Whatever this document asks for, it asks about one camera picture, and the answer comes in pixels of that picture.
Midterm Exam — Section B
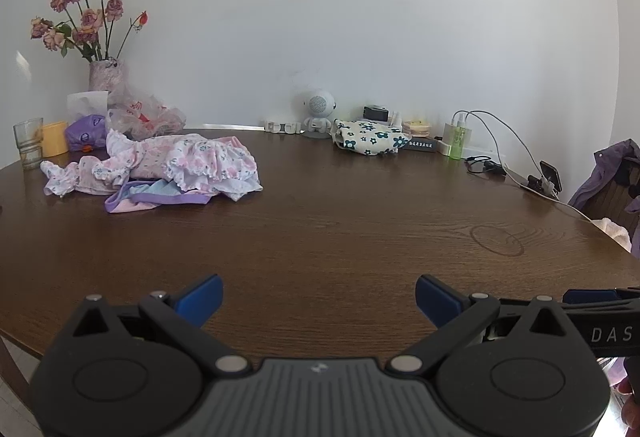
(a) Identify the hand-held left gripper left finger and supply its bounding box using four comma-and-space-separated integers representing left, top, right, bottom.
70, 274, 251, 375

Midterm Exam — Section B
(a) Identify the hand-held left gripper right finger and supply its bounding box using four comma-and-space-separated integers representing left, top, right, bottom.
387, 274, 583, 375

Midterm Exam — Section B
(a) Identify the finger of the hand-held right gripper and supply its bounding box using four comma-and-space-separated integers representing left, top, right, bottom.
499, 298, 535, 316
562, 286, 640, 306

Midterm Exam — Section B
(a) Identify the pink floral dress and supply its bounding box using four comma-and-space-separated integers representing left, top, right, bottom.
40, 129, 264, 203

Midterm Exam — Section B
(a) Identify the person's right hand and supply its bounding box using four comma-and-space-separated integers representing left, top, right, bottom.
617, 379, 640, 434

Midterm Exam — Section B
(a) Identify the beige fluffy blanket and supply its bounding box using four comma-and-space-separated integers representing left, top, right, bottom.
592, 217, 632, 251

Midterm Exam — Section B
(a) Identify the light purple puffer jacket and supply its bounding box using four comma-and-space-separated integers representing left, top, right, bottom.
631, 197, 640, 260

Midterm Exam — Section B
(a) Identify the wooden chair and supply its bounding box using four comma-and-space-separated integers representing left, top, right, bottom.
580, 172, 636, 228

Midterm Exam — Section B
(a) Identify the pastel purple pink garment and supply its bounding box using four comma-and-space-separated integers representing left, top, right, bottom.
104, 179, 213, 215

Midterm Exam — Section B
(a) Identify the phone stand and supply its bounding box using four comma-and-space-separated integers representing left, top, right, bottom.
505, 164, 558, 202

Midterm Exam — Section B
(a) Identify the black smartphone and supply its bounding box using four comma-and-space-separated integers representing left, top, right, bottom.
540, 160, 563, 193

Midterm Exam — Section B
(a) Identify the dark purple jacket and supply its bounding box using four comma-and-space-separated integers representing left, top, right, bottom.
568, 139, 640, 212

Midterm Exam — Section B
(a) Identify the green spray bottle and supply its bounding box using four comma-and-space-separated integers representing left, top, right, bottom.
448, 123, 466, 161

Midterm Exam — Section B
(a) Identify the flat black box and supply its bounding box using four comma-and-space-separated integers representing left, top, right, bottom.
402, 137, 441, 153

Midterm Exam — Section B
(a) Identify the pink yellow packet stack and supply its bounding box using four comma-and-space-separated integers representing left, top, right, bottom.
402, 119, 432, 138

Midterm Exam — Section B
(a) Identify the white teal floral pouch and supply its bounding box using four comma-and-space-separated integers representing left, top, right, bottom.
331, 118, 407, 158

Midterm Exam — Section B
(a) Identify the clear plastic bag red print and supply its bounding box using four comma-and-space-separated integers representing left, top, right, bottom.
106, 82, 187, 140

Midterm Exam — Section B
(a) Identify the purple packet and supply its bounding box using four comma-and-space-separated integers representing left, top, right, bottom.
66, 113, 108, 152

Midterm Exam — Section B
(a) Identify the yellow cup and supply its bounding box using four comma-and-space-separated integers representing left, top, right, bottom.
41, 121, 69, 158

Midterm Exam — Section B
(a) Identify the white round robot toy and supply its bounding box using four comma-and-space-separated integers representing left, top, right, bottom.
300, 88, 337, 139

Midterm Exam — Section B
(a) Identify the clear drinking glass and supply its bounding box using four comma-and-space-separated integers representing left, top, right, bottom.
13, 118, 45, 170

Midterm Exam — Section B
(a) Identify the pink wrapped vase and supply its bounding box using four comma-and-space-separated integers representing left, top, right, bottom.
89, 58, 130, 94

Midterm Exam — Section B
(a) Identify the dried rose bouquet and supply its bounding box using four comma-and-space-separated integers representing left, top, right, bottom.
30, 0, 150, 64

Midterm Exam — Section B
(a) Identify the white charging cable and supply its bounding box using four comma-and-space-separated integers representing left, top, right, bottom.
462, 109, 596, 223

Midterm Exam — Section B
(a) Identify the thin black cable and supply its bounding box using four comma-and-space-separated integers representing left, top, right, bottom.
465, 156, 508, 176

